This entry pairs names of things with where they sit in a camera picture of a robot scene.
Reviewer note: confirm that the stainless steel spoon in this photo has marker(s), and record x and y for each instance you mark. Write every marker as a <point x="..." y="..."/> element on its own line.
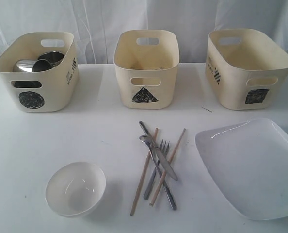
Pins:
<point x="164" y="184"/>

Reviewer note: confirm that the stainless steel fork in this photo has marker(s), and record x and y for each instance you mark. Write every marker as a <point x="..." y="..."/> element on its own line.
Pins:
<point x="164" y="146"/>

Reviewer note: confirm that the stainless steel knife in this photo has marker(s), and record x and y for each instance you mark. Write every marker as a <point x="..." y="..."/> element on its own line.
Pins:
<point x="155" y="150"/>

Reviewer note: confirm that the white ceramic bowl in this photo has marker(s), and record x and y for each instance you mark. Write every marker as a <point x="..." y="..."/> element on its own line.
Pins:
<point x="76" y="189"/>

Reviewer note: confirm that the stainless steel mug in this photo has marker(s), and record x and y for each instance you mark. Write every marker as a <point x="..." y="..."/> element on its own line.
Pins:
<point x="54" y="57"/>
<point x="32" y="66"/>

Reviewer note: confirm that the stainless steel bowl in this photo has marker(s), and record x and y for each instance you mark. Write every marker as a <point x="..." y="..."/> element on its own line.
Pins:
<point x="27" y="84"/>

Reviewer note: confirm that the cream bin with black triangle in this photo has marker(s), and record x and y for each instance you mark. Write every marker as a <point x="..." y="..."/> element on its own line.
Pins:
<point x="146" y="64"/>

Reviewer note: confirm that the cream bin with black circle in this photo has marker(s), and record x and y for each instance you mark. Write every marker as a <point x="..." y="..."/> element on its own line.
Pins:
<point x="58" y="83"/>

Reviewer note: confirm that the cream bin with black square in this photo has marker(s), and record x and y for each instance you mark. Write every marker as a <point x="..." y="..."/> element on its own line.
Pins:
<point x="245" y="68"/>

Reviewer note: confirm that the white square plate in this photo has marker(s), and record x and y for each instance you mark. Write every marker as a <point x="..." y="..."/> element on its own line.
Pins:
<point x="249" y="164"/>

